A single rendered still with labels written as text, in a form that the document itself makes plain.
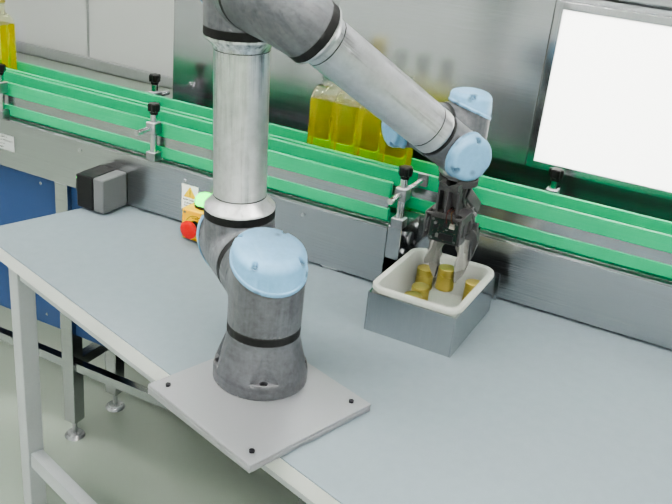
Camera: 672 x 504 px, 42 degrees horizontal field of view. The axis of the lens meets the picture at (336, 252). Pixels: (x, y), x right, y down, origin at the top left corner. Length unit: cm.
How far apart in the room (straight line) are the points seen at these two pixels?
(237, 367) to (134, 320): 31
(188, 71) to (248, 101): 96
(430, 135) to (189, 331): 56
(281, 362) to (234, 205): 26
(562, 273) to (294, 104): 78
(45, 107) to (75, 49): 444
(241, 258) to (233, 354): 16
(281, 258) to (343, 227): 50
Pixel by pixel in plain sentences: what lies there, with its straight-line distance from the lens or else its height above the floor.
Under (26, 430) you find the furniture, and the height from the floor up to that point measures 27.
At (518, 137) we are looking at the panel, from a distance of 188.
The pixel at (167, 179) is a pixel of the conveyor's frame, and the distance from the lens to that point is 199.
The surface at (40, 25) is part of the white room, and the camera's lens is 684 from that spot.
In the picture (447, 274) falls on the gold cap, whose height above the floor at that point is 84.
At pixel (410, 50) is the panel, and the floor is 117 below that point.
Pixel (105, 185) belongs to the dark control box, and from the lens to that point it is 201.
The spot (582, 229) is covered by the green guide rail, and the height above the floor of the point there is 94.
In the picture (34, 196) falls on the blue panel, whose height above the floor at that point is 69.
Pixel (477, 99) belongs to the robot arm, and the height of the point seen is 118.
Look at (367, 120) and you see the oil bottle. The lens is 182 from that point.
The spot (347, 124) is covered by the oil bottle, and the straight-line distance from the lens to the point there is 185.
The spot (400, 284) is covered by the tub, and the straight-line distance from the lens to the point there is 169.
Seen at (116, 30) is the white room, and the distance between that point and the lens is 636.
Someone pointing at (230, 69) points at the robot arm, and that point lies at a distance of 131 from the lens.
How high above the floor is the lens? 153
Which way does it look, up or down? 24 degrees down
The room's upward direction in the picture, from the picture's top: 6 degrees clockwise
